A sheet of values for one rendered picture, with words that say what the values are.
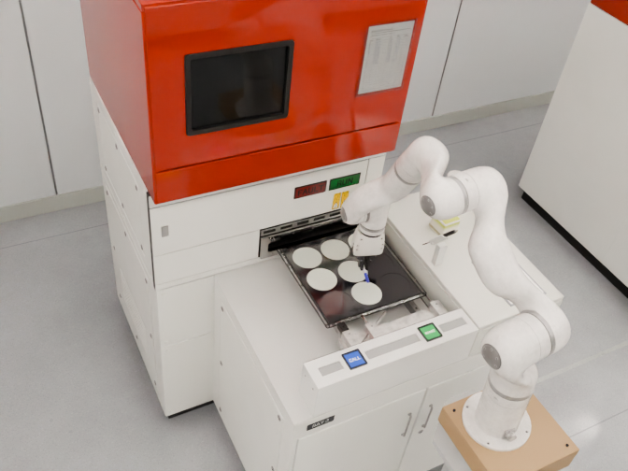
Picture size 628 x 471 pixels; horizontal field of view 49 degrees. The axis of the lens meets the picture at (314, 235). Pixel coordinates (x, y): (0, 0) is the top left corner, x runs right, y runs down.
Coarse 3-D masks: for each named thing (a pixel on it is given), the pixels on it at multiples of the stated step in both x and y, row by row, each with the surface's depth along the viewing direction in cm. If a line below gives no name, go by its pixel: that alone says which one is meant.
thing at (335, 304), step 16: (320, 240) 240; (288, 256) 232; (384, 256) 237; (304, 272) 228; (336, 272) 229; (368, 272) 231; (384, 272) 232; (400, 272) 232; (336, 288) 224; (384, 288) 226; (400, 288) 227; (416, 288) 227; (320, 304) 218; (336, 304) 219; (352, 304) 220; (384, 304) 221; (336, 320) 214
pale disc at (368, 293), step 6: (360, 282) 227; (366, 282) 227; (354, 288) 225; (360, 288) 225; (366, 288) 225; (372, 288) 225; (378, 288) 226; (354, 294) 222; (360, 294) 223; (366, 294) 223; (372, 294) 223; (378, 294) 224; (360, 300) 221; (366, 300) 221; (372, 300) 222; (378, 300) 222
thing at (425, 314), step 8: (416, 312) 222; (424, 312) 223; (400, 320) 219; (408, 320) 220; (416, 320) 220; (424, 320) 220; (384, 328) 216; (392, 328) 216; (400, 328) 217; (360, 336) 212; (344, 344) 210
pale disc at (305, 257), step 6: (294, 252) 234; (300, 252) 234; (306, 252) 234; (312, 252) 235; (318, 252) 235; (294, 258) 232; (300, 258) 232; (306, 258) 232; (312, 258) 233; (318, 258) 233; (300, 264) 230; (306, 264) 230; (312, 264) 231; (318, 264) 231
